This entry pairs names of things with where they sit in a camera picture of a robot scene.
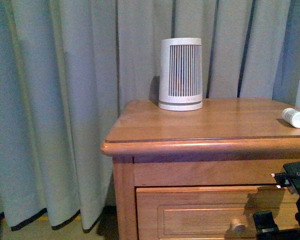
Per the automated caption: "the grey curtain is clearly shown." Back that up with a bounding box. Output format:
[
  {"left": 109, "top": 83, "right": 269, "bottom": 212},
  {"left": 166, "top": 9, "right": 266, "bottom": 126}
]
[{"left": 0, "top": 0, "right": 300, "bottom": 232}]

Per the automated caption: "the upper drawer wooden knob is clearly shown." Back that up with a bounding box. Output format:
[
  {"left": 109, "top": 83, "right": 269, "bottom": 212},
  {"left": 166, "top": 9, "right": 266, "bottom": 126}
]
[{"left": 230, "top": 219, "right": 247, "bottom": 234}]

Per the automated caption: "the white slatted air purifier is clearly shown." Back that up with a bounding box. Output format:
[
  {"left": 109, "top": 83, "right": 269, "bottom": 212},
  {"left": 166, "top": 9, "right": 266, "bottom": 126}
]
[{"left": 158, "top": 37, "right": 203, "bottom": 111}]

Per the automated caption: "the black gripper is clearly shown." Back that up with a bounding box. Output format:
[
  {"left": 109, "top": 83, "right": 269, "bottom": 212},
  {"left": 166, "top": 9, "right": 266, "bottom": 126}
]
[{"left": 253, "top": 161, "right": 300, "bottom": 240}]

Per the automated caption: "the white medicine bottle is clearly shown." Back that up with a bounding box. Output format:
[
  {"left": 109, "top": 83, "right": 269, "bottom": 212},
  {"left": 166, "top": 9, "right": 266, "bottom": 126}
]
[{"left": 282, "top": 107, "right": 300, "bottom": 129}]

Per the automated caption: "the wooden nightstand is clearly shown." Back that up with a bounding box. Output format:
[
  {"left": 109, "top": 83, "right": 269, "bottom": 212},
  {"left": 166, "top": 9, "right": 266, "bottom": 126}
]
[{"left": 101, "top": 98, "right": 300, "bottom": 240}]

